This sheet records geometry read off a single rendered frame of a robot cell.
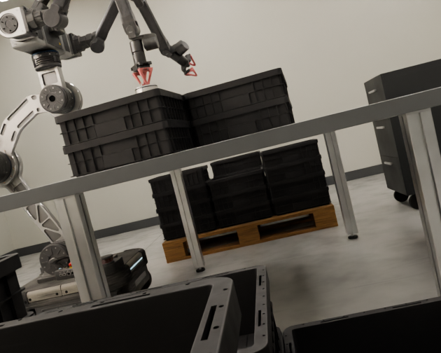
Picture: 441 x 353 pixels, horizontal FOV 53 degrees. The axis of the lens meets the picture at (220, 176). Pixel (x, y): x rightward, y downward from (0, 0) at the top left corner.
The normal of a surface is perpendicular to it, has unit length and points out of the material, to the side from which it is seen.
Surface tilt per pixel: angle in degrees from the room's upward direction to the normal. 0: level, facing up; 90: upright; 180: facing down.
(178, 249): 90
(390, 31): 90
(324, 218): 90
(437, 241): 90
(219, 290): 0
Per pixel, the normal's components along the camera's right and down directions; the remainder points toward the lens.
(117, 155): -0.18, 0.11
